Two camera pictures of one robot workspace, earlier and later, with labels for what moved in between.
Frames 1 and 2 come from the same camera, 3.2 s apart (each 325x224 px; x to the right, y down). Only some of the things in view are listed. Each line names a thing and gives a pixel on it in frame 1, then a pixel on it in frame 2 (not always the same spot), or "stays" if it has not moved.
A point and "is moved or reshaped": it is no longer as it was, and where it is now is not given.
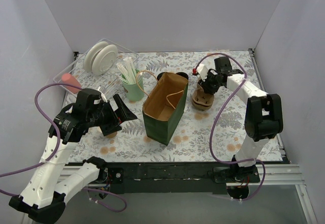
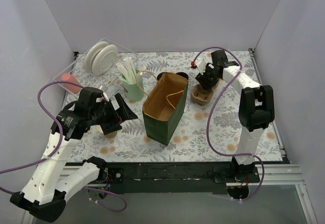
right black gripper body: x=206 y=87 -> x=205 y=76
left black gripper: x=113 y=117 stays
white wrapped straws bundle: x=127 y=71 stays
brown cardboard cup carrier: x=200 y=99 is moved or reshaped
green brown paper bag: x=164 y=109 stays
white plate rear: x=89 y=60 stays
